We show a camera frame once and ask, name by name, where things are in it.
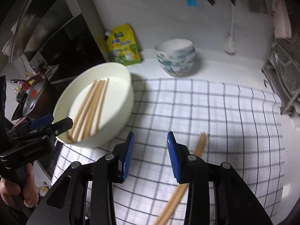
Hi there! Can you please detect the wooden chopstick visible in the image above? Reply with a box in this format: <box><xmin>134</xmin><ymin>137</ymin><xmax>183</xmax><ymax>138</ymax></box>
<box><xmin>152</xmin><ymin>132</ymin><xmax>206</xmax><ymax>225</ymax></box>
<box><xmin>83</xmin><ymin>78</ymin><xmax>107</xmax><ymax>140</ymax></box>
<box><xmin>159</xmin><ymin>133</ymin><xmax>210</xmax><ymax>225</ymax></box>
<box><xmin>89</xmin><ymin>77</ymin><xmax>109</xmax><ymax>136</ymax></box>
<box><xmin>72</xmin><ymin>80</ymin><xmax>99</xmax><ymax>142</ymax></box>
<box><xmin>77</xmin><ymin>80</ymin><xmax>105</xmax><ymax>141</ymax></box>
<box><xmin>68</xmin><ymin>80</ymin><xmax>97</xmax><ymax>140</ymax></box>
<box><xmin>70</xmin><ymin>80</ymin><xmax>103</xmax><ymax>141</ymax></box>

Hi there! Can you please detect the left hand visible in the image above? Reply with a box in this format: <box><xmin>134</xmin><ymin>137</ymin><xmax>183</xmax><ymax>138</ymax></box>
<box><xmin>1</xmin><ymin>163</ymin><xmax>39</xmax><ymax>210</ymax></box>

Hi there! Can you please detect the black stove pan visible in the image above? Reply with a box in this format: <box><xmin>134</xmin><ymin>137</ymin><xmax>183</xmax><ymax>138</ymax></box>
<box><xmin>10</xmin><ymin>58</ymin><xmax>59</xmax><ymax>122</ymax></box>

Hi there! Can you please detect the white round basin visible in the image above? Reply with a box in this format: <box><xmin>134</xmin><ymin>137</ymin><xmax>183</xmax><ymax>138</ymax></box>
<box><xmin>53</xmin><ymin>62</ymin><xmax>134</xmax><ymax>148</ymax></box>

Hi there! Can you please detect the checkered white cloth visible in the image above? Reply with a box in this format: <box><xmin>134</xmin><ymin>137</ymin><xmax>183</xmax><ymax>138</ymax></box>
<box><xmin>51</xmin><ymin>78</ymin><xmax>284</xmax><ymax>224</ymax></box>

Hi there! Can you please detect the yellow green refill pouch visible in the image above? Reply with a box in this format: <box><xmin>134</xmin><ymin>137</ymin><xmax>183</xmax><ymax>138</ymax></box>
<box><xmin>105</xmin><ymin>24</ymin><xmax>141</xmax><ymax>66</ymax></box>

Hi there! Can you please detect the bottom floral bowl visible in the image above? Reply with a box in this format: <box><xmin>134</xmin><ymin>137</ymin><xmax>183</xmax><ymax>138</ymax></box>
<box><xmin>158</xmin><ymin>56</ymin><xmax>196</xmax><ymax>77</ymax></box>

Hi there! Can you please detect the floral bowl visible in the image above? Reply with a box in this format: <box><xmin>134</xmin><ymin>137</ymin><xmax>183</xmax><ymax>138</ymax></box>
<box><xmin>158</xmin><ymin>56</ymin><xmax>196</xmax><ymax>77</ymax></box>
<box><xmin>154</xmin><ymin>39</ymin><xmax>194</xmax><ymax>52</ymax></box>
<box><xmin>156</xmin><ymin>47</ymin><xmax>195</xmax><ymax>62</ymax></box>

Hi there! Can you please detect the middle floral bowl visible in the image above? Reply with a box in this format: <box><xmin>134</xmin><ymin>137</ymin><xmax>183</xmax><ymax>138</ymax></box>
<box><xmin>156</xmin><ymin>47</ymin><xmax>195</xmax><ymax>62</ymax></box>

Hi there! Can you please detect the top floral bowl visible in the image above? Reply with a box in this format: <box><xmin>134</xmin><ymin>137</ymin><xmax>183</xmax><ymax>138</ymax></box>
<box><xmin>154</xmin><ymin>39</ymin><xmax>194</xmax><ymax>52</ymax></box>

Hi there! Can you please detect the steel dish rack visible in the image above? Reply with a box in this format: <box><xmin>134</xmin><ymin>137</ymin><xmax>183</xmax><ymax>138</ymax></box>
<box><xmin>262</xmin><ymin>39</ymin><xmax>299</xmax><ymax>116</ymax></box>

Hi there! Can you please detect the pink hanging cloth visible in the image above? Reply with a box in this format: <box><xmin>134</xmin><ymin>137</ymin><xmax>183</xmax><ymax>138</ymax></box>
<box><xmin>272</xmin><ymin>0</ymin><xmax>292</xmax><ymax>39</ymax></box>

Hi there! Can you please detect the blue wall sticker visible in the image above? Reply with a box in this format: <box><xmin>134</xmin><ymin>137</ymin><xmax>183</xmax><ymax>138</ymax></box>
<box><xmin>186</xmin><ymin>0</ymin><xmax>197</xmax><ymax>7</ymax></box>

